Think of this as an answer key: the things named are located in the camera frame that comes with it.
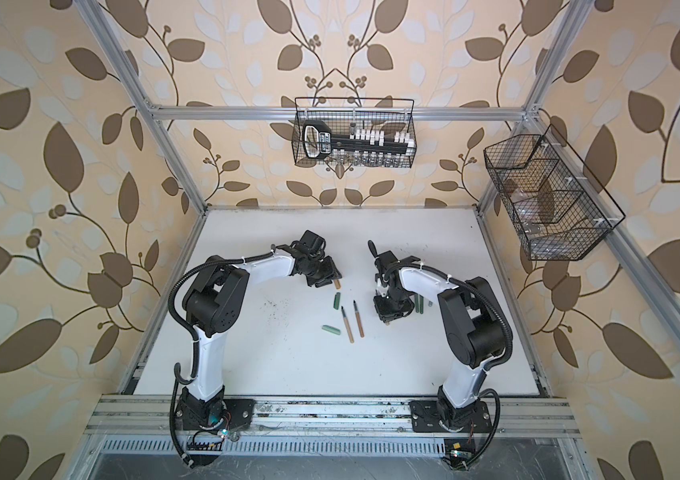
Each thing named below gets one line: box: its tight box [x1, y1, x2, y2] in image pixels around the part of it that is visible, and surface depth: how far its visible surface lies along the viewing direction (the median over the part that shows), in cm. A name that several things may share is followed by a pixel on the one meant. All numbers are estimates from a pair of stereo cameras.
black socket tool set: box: [303, 120, 415, 165], surface depth 85 cm
